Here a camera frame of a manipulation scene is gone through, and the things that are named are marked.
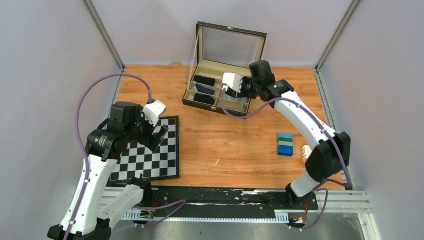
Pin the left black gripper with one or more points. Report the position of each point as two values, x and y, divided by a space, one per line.
151 140

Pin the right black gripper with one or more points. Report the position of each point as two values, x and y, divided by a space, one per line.
242 93

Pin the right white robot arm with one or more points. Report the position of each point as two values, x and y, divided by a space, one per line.
330 149

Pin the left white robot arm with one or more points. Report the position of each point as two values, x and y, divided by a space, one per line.
128 123

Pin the striped rolled cloth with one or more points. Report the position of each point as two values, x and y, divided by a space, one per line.
237 99

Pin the black white checkerboard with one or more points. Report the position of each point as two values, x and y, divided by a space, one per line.
137 161

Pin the black rolled cloth bottom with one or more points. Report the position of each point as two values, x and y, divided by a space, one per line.
205 99

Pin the black rolled cloth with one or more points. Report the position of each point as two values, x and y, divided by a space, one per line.
205 99
204 80

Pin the black rolled cloth top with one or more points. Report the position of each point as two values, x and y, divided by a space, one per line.
204 80

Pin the black compartment storage box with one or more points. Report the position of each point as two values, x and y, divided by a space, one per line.
222 49

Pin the navy rolled cloth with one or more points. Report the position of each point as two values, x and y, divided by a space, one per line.
204 90

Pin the blue green brick stack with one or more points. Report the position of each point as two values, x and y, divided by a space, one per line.
285 145

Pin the white blue brick block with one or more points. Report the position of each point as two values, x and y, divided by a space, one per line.
306 152

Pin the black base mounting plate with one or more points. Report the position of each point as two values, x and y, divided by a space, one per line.
226 203

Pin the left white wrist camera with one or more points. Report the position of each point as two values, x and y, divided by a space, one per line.
153 111

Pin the aluminium frame rail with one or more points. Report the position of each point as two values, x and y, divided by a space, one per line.
332 202

